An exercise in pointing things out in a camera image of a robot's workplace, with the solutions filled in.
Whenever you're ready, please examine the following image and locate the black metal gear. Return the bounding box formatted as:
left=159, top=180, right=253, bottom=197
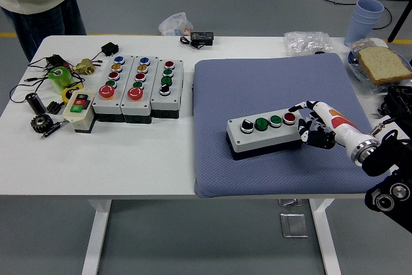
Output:
left=30, top=114, right=55, bottom=134

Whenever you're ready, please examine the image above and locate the yellow tape roll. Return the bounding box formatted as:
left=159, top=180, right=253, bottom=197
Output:
left=61, top=83, right=84, bottom=105

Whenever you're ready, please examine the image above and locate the clear plastic bread bag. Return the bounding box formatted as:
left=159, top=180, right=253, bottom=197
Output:
left=346, top=38, right=412, bottom=95

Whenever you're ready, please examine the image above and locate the white plastic bag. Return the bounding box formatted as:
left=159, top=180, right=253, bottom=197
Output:
left=158, top=12, right=194, bottom=37

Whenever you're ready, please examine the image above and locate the brass valve fitting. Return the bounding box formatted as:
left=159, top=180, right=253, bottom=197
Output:
left=71, top=58, right=97, bottom=76

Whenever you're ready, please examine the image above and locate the small metal floor plate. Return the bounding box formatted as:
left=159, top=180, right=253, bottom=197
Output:
left=277, top=198, right=303, bottom=207

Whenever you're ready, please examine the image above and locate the black finned heat sink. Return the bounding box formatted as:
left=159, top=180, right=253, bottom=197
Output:
left=46, top=100, right=66, bottom=115

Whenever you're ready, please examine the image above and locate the clear bag of small parts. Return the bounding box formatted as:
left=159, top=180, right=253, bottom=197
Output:
left=283, top=30, right=333, bottom=57

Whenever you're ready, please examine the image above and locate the black cable with plug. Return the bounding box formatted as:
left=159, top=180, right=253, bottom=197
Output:
left=8, top=75, right=52, bottom=104

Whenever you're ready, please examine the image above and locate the black servo motor with wires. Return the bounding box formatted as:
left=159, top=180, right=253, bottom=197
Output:
left=88, top=42, right=120, bottom=63

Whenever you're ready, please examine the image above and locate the five-button emergency stop box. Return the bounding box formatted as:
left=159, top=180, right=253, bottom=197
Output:
left=120, top=55, right=160, bottom=124
left=92, top=55, right=135, bottom=124

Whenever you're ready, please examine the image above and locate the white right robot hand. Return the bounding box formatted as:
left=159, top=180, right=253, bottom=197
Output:
left=287, top=100, right=368, bottom=154

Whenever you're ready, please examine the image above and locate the blue-grey quilted mat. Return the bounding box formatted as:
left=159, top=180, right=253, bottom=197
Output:
left=192, top=53, right=387, bottom=199

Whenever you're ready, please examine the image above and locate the four-button control box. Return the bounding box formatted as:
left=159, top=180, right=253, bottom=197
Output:
left=225, top=111, right=305, bottom=162
left=149, top=59, right=185, bottom=119

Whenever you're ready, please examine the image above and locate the black metal pen tool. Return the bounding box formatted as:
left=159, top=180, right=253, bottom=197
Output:
left=39, top=119, right=70, bottom=140

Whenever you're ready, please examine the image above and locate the cream red-green switch box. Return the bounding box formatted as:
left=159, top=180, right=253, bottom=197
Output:
left=62, top=90, right=97, bottom=134

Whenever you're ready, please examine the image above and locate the black metal machine part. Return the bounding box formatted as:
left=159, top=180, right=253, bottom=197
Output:
left=381, top=85, right=412, bottom=121

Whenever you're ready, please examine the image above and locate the black slanted pole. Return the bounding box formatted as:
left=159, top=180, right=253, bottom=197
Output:
left=387, top=0, right=412, bottom=43

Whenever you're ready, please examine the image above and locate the black digital meter with cable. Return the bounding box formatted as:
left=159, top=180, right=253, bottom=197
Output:
left=179, top=31, right=216, bottom=52

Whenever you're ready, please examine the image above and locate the small black electronic module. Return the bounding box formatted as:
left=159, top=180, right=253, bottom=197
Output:
left=46, top=54, right=66, bottom=70

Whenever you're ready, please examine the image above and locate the white table leg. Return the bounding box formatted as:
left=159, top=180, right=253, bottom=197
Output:
left=309, top=198, right=342, bottom=275
left=80, top=199, right=113, bottom=275

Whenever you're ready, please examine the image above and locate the light blue plastic cup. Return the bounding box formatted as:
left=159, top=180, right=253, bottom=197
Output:
left=352, top=9, right=382, bottom=25
left=343, top=14, right=379, bottom=47
left=355, top=0, right=385, bottom=18

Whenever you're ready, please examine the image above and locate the green cylinder roll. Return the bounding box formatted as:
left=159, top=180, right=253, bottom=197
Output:
left=47, top=66, right=74, bottom=95

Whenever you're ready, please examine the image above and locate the black cylindrical capacitor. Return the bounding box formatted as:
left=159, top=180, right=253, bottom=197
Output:
left=25, top=92, right=47, bottom=115

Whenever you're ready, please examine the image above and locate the slice of bread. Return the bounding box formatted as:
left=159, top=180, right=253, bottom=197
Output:
left=357, top=46, right=412, bottom=86

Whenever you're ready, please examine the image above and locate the large metal floor plate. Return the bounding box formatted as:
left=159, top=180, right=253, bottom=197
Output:
left=279, top=212, right=310, bottom=239

